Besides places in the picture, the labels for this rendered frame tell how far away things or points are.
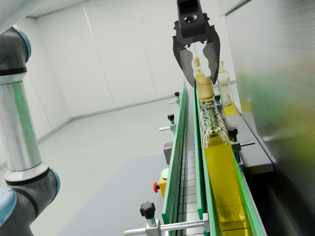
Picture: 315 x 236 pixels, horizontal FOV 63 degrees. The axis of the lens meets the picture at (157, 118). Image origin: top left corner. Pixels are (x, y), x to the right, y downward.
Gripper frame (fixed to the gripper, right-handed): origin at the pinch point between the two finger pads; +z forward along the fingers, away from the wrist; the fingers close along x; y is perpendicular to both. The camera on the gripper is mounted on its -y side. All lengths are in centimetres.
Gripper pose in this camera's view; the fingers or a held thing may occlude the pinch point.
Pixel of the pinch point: (203, 81)
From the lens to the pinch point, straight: 58.1
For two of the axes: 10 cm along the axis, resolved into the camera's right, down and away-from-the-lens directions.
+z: 2.5, 9.3, 2.7
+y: 1.5, -3.1, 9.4
